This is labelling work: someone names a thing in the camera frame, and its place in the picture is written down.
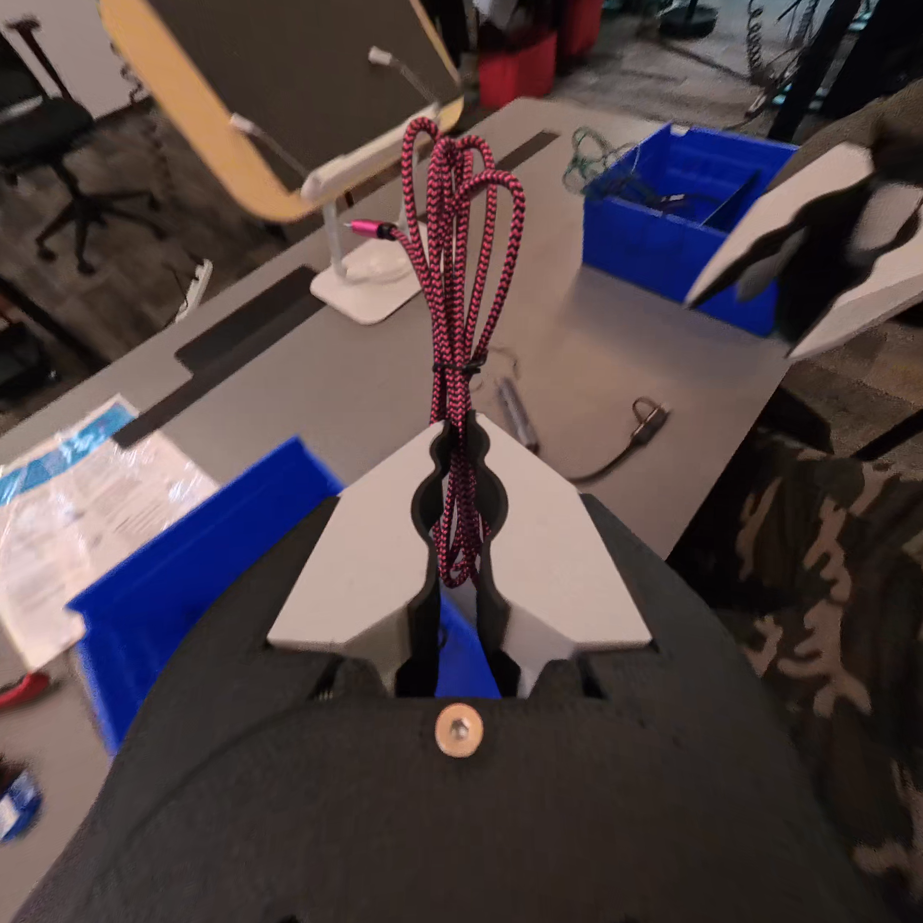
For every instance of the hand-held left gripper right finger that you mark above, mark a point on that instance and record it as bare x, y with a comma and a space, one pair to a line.
570, 577

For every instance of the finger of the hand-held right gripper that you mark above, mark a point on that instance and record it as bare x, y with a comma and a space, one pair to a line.
779, 195
894, 252

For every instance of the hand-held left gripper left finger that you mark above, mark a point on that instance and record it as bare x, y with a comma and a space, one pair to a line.
353, 577

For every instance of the blue bin with black divider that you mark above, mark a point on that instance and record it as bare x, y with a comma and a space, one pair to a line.
649, 245

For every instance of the grey usb hub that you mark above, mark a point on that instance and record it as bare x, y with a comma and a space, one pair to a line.
519, 415

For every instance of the blue bin with marker label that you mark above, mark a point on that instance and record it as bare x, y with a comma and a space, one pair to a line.
180, 562

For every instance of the white printed paper sheet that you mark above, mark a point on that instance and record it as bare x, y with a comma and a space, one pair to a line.
94, 533

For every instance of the blue and white leaflet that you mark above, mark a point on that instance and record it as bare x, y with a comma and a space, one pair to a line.
65, 447

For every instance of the white power strip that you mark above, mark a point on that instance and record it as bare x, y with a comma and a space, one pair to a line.
195, 288

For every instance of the red and black tool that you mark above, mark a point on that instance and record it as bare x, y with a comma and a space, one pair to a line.
25, 689

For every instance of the small blue white box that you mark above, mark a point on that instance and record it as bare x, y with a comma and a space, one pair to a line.
18, 804

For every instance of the white base acrylic leg stand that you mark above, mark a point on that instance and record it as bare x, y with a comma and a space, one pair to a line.
288, 72

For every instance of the black office chair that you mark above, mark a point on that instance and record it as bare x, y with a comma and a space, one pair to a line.
43, 130

